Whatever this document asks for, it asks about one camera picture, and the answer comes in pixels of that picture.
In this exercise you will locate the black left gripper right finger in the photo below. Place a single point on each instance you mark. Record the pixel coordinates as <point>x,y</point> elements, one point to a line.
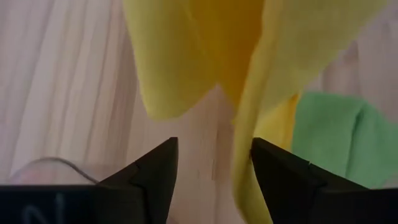
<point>311,205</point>

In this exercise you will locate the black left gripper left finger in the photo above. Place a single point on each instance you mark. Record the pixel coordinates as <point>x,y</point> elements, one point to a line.
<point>118,205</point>

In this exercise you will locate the green microfiber towel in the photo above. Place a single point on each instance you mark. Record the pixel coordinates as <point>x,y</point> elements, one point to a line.
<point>342,137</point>

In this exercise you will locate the yellow microfiber towel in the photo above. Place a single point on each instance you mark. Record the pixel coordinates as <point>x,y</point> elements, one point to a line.
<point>186,56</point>

